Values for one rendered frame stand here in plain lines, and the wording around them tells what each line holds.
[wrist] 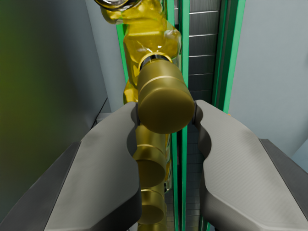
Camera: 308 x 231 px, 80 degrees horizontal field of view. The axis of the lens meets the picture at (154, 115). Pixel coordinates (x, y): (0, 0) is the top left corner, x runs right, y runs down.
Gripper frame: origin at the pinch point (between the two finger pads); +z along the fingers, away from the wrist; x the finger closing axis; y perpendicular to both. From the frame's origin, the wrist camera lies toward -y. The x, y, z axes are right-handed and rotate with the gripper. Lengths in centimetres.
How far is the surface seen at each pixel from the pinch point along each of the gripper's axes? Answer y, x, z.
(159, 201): 9.9, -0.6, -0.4
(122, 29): -2.1, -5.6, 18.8
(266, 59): 9, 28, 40
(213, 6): -4.0, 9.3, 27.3
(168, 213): 60, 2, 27
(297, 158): 124, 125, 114
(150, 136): 3.8, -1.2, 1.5
